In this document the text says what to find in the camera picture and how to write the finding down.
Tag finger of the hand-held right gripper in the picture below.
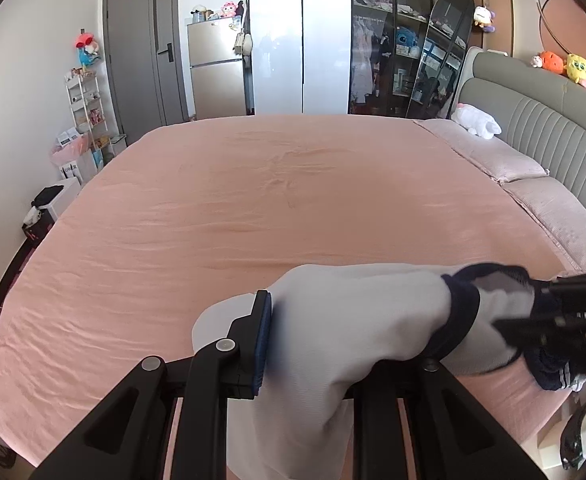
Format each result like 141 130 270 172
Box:
493 310 586 376
525 268 586 311

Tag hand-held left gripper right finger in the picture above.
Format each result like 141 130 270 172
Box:
345 357 548 480

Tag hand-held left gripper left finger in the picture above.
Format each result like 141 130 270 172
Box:
28 289 274 480

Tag white shirt with navy trim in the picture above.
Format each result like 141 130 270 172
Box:
190 261 531 480

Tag navy garment with white print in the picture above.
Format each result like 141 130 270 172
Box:
523 350 586 392

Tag pink pillow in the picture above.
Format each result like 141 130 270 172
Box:
503 176 586 273
413 117 550 183

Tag grey padded headboard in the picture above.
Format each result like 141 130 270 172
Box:
455 46 586 233

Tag row of plush toys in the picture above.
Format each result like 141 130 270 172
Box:
530 50 586 106

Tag bed with pink sheet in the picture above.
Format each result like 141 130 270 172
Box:
0 112 586 480

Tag white and purple plush toy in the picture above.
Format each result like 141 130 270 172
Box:
473 5 496 33

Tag arched floor mirror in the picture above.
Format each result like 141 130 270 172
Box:
405 0 475 121

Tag black cloth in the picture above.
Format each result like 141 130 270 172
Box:
22 185 81 226

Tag silver refrigerator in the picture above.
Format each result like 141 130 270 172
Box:
187 17 248 122

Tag pink gift bags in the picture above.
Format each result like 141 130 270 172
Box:
49 130 105 183

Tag white shelf rack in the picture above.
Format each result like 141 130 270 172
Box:
64 67 109 161

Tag white glossy wardrobe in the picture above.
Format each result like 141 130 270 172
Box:
248 0 354 116

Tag grey door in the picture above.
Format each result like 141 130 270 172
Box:
102 0 189 146

